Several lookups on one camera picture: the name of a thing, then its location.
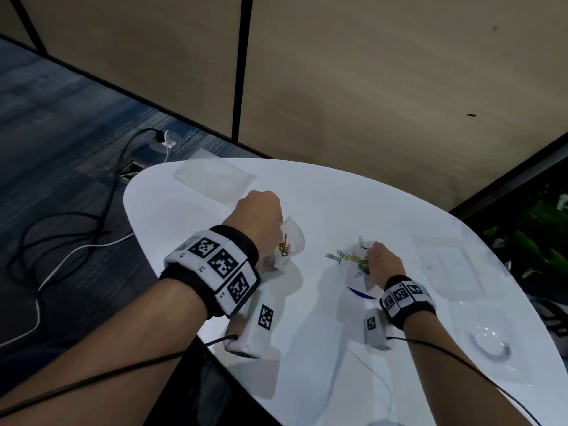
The white power plug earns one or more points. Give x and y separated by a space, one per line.
168 140

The person's left fingers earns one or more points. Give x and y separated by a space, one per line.
276 226

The clear plastic container round base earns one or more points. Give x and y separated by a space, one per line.
495 341

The clear square plastic container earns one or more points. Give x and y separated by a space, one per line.
450 266

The round floor power socket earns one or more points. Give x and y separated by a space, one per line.
165 141

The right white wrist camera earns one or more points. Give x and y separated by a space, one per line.
376 328

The right black marker wristband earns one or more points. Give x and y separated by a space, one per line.
406 299

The pile of coloured paper clips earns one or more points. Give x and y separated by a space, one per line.
348 257

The person's right fingers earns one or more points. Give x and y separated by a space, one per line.
372 261

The left black marker wristband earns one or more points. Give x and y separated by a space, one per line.
217 266

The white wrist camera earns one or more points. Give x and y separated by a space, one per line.
255 323
376 328

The blue thin strip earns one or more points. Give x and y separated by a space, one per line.
361 293

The person's right forearm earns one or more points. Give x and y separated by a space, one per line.
479 377

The black marker wristband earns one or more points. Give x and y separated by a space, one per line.
217 266
406 299

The person's right hand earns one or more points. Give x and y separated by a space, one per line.
388 266

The clear flat plastic lid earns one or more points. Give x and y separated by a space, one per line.
215 177

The green leafy plant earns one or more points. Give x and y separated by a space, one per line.
539 237

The person's left hand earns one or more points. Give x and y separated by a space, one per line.
255 217

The black chair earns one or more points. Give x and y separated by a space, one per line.
552 312

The rectangular floor outlet box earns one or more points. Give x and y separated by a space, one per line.
131 170

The small bunch of paper clips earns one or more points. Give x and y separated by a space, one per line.
284 246

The person's left forearm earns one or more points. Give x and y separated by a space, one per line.
106 341

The clear plastic cup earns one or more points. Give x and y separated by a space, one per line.
296 237

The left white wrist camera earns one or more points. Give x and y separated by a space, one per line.
255 323

